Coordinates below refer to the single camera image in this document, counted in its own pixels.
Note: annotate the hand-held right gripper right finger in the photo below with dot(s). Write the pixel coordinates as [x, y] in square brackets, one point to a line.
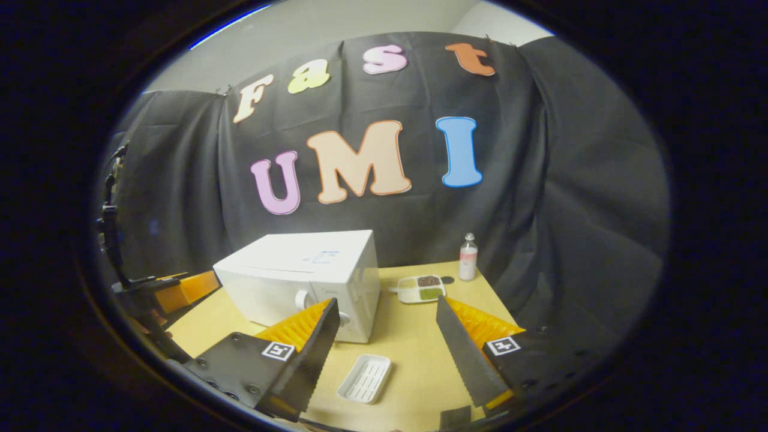
[465, 360]

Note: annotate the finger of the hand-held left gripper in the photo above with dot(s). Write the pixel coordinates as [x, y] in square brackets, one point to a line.
[192, 288]

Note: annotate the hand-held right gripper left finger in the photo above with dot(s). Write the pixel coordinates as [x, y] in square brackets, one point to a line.
[312, 360]

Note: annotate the white microwave oven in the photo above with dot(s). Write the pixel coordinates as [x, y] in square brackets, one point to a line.
[288, 258]

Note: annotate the white rectangular tray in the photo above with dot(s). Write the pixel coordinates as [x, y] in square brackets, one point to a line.
[363, 379]

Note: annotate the small clear bottle pink label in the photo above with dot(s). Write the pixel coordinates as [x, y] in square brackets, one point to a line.
[468, 264]

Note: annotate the white divided dish with grains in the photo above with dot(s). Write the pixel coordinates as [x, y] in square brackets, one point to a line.
[408, 282]

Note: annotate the black backdrop cloth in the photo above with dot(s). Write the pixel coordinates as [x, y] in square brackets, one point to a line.
[540, 240]

